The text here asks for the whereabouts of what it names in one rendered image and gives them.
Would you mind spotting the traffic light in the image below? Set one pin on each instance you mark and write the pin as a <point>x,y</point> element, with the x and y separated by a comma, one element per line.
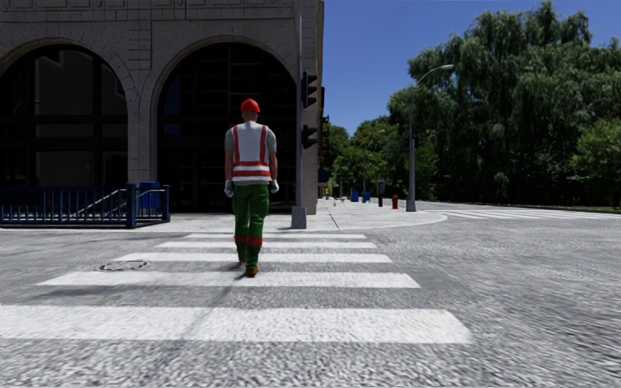
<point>299,145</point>

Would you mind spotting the person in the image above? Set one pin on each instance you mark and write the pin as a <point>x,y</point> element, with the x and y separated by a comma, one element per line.
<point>250,155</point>

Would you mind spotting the red fire hydrant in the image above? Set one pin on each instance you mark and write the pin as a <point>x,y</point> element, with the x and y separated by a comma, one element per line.
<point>395,202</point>

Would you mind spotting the grey street lamp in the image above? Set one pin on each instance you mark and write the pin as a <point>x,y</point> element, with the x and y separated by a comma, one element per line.
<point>411,160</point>

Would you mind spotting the blue bin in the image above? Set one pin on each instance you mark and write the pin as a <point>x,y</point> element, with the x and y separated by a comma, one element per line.
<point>149,193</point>

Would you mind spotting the trees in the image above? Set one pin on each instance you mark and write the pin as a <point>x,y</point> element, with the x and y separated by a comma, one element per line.
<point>509,121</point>

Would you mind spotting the grey stone arched building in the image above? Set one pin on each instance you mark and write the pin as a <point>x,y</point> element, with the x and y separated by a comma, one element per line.
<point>140,58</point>

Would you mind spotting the blue stairway railing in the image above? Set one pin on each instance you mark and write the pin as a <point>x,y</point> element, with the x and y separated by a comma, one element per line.
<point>73,206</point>

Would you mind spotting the dark box on post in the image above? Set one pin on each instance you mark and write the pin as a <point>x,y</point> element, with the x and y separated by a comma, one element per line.
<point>381,190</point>

